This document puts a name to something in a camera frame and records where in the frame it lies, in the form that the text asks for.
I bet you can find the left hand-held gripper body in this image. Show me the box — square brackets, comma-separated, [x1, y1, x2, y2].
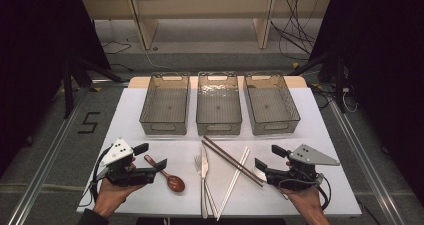
[99, 137, 158, 188]

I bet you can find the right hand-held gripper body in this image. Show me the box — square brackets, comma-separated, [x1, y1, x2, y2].
[265, 143, 341, 192]

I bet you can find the brown wooden spoon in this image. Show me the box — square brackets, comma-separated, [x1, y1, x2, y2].
[143, 154, 186, 193]

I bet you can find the smoky clear ribbed plastic bin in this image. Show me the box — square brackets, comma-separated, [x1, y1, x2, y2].
[139, 72, 192, 136]
[243, 72, 301, 136]

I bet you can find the metal table knife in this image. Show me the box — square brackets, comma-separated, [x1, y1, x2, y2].
[200, 144, 210, 219]

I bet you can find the smoky clear rippled plastic bin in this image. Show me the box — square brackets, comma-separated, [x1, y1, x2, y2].
[195, 71, 243, 136]

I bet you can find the person's right hand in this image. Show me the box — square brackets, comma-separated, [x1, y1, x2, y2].
[281, 186, 327, 217]

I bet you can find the person's left hand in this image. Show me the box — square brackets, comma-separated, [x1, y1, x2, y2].
[92, 177, 145, 219]

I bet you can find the white table cover sheet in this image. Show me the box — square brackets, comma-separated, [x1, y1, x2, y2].
[76, 86, 363, 217]

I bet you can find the metal fork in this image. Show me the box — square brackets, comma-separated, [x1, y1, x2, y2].
[194, 154, 219, 219]

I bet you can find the black tripod stand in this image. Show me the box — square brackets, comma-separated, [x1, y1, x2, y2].
[288, 49, 348, 114]
[61, 56, 124, 119]

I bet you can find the black curtain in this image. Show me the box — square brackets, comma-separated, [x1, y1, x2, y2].
[0, 0, 111, 173]
[309, 0, 424, 199]

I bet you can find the beige wooden desk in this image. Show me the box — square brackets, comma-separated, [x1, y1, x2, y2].
[79, 0, 334, 51]

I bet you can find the left hand-held gripper cable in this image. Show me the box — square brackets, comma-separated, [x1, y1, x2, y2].
[78, 146, 113, 208]

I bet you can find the hand-held gripper cable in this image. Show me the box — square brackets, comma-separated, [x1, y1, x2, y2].
[78, 146, 113, 208]
[278, 176, 333, 211]

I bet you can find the right hand-held gripper cable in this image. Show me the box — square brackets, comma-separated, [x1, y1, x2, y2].
[278, 176, 333, 211]

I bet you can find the aluminium floor rail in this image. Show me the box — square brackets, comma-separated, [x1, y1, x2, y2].
[328, 99, 406, 225]
[6, 84, 91, 225]

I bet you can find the white cable with plug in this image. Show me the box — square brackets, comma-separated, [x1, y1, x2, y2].
[342, 86, 359, 113]

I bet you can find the white floor cable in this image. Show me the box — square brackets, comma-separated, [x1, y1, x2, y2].
[128, 38, 174, 71]

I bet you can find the black floor cable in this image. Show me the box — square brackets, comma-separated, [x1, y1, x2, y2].
[101, 39, 133, 55]

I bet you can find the bundle of black cables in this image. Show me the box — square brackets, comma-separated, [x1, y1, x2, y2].
[270, 0, 318, 61]

